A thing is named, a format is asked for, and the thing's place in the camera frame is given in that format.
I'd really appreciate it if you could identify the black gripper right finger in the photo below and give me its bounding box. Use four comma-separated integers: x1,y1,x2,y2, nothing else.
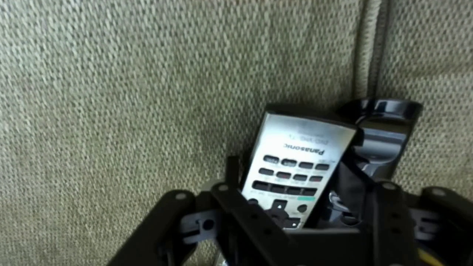
314,161,473,266

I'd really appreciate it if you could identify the grey-brown fabric sofa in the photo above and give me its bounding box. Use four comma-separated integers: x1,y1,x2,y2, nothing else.
0,0,473,266

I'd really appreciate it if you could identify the silver Panasonic remote control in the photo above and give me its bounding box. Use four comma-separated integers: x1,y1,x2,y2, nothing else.
239,110,359,231

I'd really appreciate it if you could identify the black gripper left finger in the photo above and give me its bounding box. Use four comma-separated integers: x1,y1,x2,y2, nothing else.
107,156,297,266

